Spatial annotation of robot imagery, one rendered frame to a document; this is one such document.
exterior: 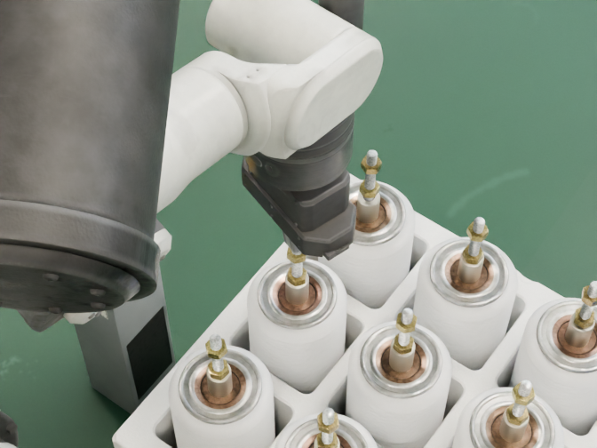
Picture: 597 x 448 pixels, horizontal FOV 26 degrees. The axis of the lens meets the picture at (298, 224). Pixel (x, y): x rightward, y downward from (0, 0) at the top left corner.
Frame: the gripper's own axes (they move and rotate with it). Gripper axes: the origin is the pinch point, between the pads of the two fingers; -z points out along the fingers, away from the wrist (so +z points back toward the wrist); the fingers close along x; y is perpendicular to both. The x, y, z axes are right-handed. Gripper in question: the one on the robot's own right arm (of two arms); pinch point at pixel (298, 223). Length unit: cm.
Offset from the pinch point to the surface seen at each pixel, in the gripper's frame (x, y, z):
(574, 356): 20.4, 16.5, -11.7
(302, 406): 6.9, -4.6, -19.0
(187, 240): -26.4, 2.3, -37.0
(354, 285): -0.5, 7.2, -17.9
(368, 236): -1.3, 9.3, -11.6
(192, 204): -30.5, 5.8, -37.0
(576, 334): 19.4, 17.2, -9.8
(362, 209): -3.1, 10.0, -9.8
